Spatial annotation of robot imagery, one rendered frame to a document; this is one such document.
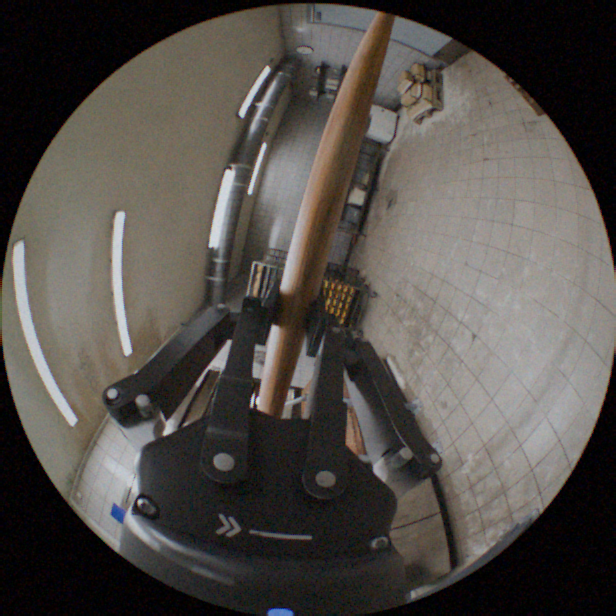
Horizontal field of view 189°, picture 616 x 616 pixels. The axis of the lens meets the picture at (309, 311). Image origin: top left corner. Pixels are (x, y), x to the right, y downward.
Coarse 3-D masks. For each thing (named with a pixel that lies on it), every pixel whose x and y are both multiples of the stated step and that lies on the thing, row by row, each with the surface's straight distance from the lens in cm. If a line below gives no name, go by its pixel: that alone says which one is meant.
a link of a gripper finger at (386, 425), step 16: (368, 352) 13; (368, 368) 11; (384, 368) 12; (352, 384) 13; (368, 384) 11; (384, 384) 11; (352, 400) 13; (368, 400) 11; (384, 400) 10; (400, 400) 10; (368, 416) 11; (384, 416) 10; (400, 416) 10; (368, 432) 11; (384, 432) 10; (400, 432) 9; (416, 432) 10; (368, 448) 11; (384, 448) 10; (400, 448) 9; (416, 448) 9; (432, 448) 10; (416, 464) 9; (432, 464) 9
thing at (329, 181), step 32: (384, 32) 34; (352, 64) 24; (352, 96) 19; (352, 128) 17; (320, 160) 16; (352, 160) 16; (320, 192) 15; (320, 224) 15; (288, 256) 16; (320, 256) 15; (288, 288) 16; (288, 320) 16; (288, 352) 18; (288, 384) 21
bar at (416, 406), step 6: (306, 396) 145; (288, 402) 154; (294, 402) 151; (348, 402) 153; (414, 402) 190; (420, 402) 184; (408, 408) 182; (414, 408) 186; (420, 408) 183; (414, 414) 187; (432, 444) 169; (438, 444) 165; (438, 450) 165; (360, 456) 129; (366, 456) 131; (366, 462) 132
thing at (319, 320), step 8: (320, 288) 20; (320, 296) 18; (320, 304) 16; (320, 312) 15; (312, 320) 16; (320, 320) 14; (312, 328) 15; (320, 328) 14; (312, 336) 14; (320, 336) 14; (312, 344) 15; (312, 352) 15
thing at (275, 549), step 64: (192, 448) 7; (256, 448) 7; (128, 512) 6; (192, 512) 6; (256, 512) 6; (320, 512) 6; (384, 512) 7; (192, 576) 4; (256, 576) 4; (320, 576) 4; (384, 576) 5
